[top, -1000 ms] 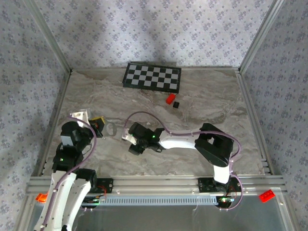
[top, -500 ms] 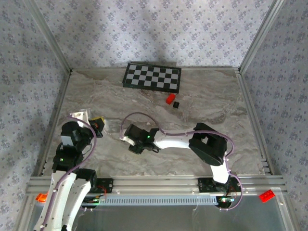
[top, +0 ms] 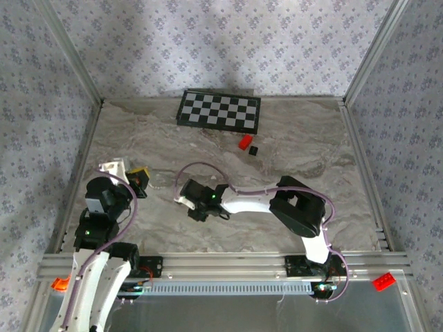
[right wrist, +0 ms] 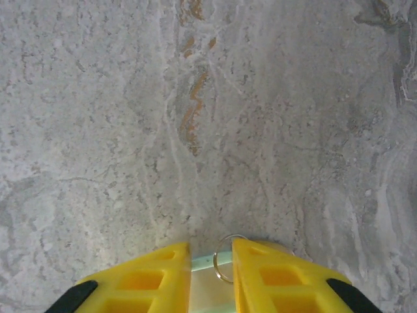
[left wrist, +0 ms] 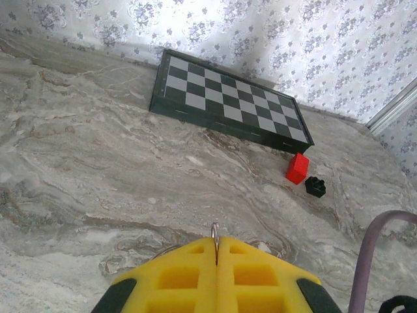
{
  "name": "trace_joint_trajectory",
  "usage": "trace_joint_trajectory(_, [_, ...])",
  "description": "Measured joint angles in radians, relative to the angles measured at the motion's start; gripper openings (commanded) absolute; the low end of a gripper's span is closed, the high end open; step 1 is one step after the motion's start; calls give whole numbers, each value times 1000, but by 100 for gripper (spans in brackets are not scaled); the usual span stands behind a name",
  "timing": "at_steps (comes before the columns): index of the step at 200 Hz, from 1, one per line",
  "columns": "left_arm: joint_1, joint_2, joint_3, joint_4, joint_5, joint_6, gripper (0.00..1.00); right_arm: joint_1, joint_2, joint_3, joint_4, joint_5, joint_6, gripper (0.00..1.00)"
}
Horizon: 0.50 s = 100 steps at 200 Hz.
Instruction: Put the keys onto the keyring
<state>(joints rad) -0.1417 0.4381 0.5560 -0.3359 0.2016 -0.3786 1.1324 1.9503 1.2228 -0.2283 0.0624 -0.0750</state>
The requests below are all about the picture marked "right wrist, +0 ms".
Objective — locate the metal split keyring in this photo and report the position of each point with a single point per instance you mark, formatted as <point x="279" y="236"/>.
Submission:
<point x="215" y="264"/>

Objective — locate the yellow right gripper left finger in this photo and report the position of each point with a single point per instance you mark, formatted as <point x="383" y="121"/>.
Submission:
<point x="137" y="287"/>

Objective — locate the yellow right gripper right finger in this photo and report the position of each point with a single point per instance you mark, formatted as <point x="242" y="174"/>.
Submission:
<point x="277" y="287"/>

